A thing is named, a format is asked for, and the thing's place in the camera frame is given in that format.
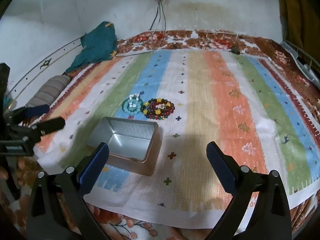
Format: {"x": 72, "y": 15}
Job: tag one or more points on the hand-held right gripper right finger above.
{"x": 222, "y": 170}

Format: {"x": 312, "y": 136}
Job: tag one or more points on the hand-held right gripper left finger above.
{"x": 93, "y": 170}

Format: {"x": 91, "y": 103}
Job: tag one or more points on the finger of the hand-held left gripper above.
{"x": 37, "y": 110}
{"x": 52, "y": 125}

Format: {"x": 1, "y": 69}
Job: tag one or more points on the silver metal tin box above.
{"x": 130, "y": 130}

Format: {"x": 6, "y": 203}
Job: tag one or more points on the person's left hand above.
{"x": 3, "y": 173}

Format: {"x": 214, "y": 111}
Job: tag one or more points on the grey striped rolled cloth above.
{"x": 47, "y": 91}

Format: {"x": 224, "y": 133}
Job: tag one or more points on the striped woven mat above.
{"x": 200, "y": 92}

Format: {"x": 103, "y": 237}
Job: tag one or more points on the teal cloth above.
{"x": 97, "y": 42}

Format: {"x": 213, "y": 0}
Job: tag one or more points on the small black object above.
{"x": 235, "y": 51}

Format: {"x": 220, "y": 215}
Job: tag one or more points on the clear plastic container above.
{"x": 300, "y": 55}

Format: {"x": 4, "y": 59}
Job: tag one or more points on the yellow cloth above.
{"x": 292, "y": 10}

